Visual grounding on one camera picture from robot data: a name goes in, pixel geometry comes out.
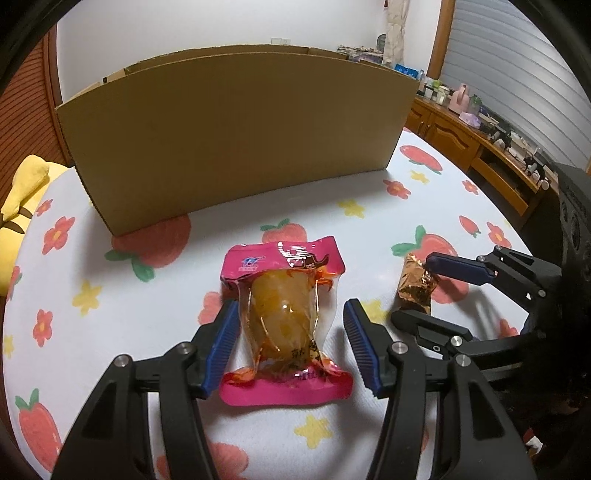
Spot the small brown snack packet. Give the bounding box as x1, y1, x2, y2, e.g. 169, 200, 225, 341
396, 253, 439, 315

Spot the brown cardboard box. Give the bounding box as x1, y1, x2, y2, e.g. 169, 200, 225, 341
56, 45, 418, 236

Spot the patterned curtain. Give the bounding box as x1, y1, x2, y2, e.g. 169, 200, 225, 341
383, 0, 410, 68

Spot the grey window blind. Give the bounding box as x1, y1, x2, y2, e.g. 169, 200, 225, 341
441, 0, 590, 169

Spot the wooden louvred wardrobe door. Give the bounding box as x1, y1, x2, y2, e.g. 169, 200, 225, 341
0, 27, 73, 198

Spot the pink kettle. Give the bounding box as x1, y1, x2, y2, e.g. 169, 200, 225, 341
448, 83, 471, 115

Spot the wooden sideboard cabinet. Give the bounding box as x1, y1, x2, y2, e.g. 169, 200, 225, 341
406, 96, 546, 224

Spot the floral white bed sheet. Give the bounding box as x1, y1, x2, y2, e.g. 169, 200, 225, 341
3, 131, 530, 479

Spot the yellow plush pillow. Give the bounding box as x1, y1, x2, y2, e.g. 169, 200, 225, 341
0, 155, 68, 299

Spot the pink braised egg packet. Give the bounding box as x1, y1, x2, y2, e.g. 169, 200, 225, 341
219, 236, 353, 407

